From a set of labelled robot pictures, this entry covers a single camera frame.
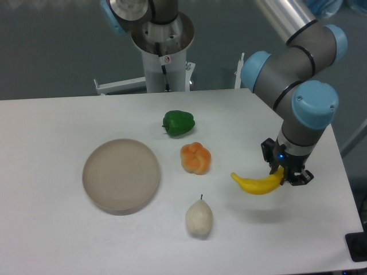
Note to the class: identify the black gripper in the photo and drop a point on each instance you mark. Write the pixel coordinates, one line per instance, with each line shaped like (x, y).
(293, 165)

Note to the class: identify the yellow toy banana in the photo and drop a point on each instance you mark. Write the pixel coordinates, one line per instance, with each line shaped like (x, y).
(260, 186)

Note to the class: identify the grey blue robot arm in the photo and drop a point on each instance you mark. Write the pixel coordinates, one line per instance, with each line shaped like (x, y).
(285, 83)

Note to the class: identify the orange toy bread roll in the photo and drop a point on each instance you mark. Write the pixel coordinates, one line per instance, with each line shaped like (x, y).
(195, 158)

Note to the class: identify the white toy pear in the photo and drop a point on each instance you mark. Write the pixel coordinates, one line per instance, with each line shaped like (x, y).
(199, 219)

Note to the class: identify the black device at table edge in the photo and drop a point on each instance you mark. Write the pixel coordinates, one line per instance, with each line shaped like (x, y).
(356, 243)

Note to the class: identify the green toy bell pepper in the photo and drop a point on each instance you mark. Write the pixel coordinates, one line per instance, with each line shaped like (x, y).
(178, 122)

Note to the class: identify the beige round plate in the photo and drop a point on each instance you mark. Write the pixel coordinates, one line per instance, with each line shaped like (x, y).
(121, 176)

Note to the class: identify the blue plastic bag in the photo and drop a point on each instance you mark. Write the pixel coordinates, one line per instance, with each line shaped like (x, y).
(327, 9)

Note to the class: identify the white frame post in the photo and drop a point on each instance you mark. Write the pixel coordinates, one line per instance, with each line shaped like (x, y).
(238, 72)

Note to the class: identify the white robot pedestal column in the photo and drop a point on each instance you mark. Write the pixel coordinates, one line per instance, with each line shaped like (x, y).
(167, 72)

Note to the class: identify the white metal frame bracket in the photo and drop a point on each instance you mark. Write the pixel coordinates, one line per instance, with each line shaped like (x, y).
(120, 87)

